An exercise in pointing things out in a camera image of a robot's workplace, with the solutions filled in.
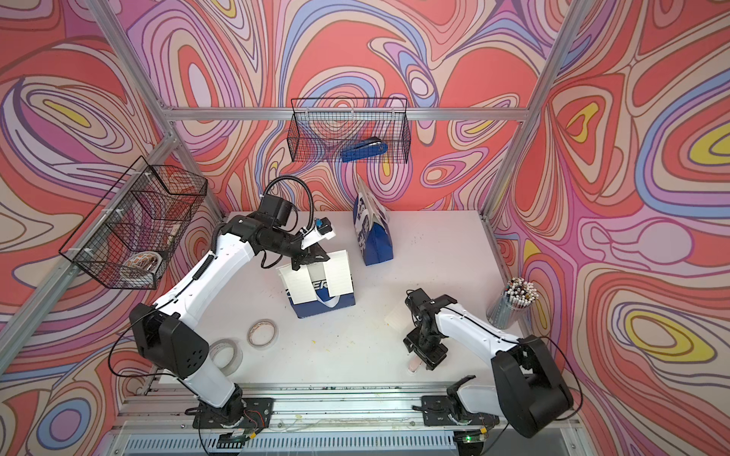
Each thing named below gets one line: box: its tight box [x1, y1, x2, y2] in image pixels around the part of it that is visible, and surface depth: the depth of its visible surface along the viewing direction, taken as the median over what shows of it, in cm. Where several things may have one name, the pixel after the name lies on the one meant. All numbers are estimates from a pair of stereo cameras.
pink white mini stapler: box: [407, 355, 423, 375], surface depth 80 cm
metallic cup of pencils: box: [485, 277, 540, 330], surface depth 78 cm
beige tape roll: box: [247, 318, 279, 350], surface depth 89 cm
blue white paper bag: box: [352, 173, 395, 266], surface depth 100 cm
